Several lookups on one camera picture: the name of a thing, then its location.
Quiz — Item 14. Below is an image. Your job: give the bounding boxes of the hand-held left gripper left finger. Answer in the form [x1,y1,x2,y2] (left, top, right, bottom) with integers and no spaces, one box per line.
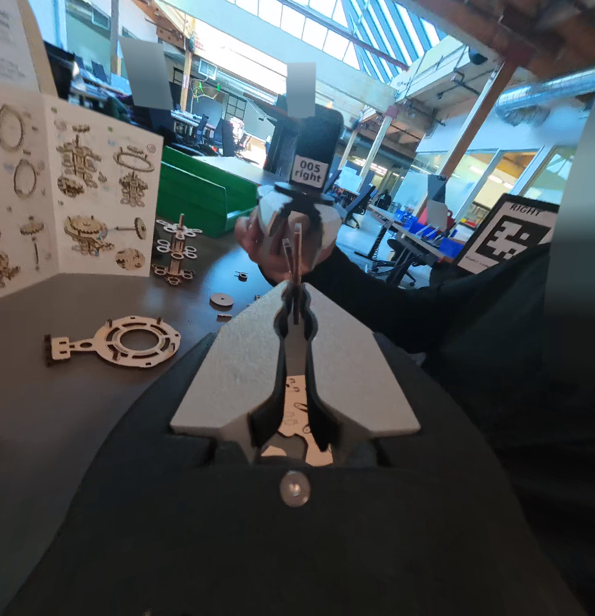
[170,280,298,464]

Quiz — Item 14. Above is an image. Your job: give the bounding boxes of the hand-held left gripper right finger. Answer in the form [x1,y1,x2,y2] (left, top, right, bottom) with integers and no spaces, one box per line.
[300,283,422,464]

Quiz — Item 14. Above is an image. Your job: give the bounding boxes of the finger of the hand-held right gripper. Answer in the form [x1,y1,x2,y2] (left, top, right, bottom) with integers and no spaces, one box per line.
[255,187,292,256]
[305,207,346,263]

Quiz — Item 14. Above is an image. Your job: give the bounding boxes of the wooden ring gear square holes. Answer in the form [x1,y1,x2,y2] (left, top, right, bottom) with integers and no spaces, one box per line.
[292,224,304,328]

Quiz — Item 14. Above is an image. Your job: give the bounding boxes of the round wooden frame with handle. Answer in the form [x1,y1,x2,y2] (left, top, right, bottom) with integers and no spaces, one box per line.
[44,315,182,369]

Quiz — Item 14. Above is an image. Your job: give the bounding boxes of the person's right forearm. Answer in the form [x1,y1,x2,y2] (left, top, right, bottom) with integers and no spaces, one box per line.
[302,243,553,371]

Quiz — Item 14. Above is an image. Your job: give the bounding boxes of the wooden clover-shaped model assembly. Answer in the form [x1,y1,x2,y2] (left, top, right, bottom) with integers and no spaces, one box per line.
[151,214,202,286]

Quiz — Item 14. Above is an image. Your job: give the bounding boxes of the person's right hand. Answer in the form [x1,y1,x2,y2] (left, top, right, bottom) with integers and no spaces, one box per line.
[235,213,294,284]

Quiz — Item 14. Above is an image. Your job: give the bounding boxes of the green plastic bin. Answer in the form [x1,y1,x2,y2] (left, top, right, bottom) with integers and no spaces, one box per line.
[157,144,261,237]

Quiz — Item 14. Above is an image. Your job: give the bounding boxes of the wooden sheet with ship wheel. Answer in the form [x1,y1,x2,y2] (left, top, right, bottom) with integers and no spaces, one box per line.
[261,373,334,466]

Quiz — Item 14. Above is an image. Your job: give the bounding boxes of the row of blue plastic crates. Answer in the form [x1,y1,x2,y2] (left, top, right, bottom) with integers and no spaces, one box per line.
[393,207,467,258]

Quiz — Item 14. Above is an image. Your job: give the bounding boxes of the folded paper instruction sheet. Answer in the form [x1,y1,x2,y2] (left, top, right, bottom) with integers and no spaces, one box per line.
[0,84,164,303]

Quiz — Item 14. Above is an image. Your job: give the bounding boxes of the framed marker sign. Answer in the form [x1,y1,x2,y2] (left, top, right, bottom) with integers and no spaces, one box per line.
[454,192,560,276]

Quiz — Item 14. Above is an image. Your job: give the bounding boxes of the task sign on wooden stand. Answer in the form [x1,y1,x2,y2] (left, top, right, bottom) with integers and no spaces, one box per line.
[0,0,57,94]

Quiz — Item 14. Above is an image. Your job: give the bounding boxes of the wooden post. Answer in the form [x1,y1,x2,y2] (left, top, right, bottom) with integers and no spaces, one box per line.
[437,58,520,186]

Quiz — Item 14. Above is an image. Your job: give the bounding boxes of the metal air duct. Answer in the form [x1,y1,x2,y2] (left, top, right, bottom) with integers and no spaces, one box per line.
[495,65,595,127]

